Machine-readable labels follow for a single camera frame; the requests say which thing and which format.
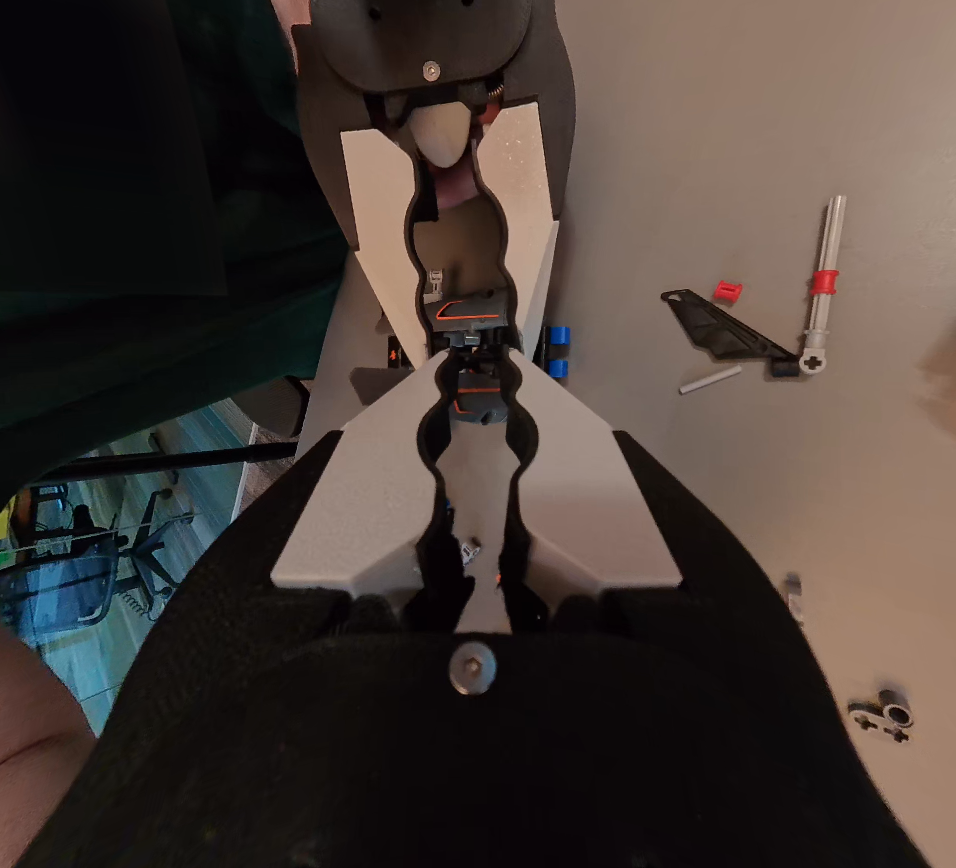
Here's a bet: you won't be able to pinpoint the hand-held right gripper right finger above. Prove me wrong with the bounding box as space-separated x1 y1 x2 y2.
504 347 683 619

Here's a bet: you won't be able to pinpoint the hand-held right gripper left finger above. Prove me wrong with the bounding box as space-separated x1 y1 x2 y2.
270 349 464 615

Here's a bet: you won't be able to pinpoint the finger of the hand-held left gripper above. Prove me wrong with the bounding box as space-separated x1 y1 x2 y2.
341 129 432 370
477 97 561 363

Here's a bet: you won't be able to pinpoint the grey black lego subassembly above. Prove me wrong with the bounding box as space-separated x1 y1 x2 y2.
384 266 572 430

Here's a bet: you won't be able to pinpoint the person's right forearm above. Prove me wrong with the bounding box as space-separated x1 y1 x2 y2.
0 621 98 868

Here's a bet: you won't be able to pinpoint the dark ribbed lego panel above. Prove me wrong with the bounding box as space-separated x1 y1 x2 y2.
659 289 802 377

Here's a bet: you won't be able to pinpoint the scattered loose lego pieces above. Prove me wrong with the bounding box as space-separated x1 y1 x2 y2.
629 0 916 747

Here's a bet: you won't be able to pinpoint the grey lego axle red bush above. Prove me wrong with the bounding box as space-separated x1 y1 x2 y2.
799 194 848 376

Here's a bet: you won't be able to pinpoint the person's left hand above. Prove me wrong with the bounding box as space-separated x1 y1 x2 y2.
435 160 480 209

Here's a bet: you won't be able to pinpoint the black office chair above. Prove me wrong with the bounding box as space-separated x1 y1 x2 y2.
0 483 197 631

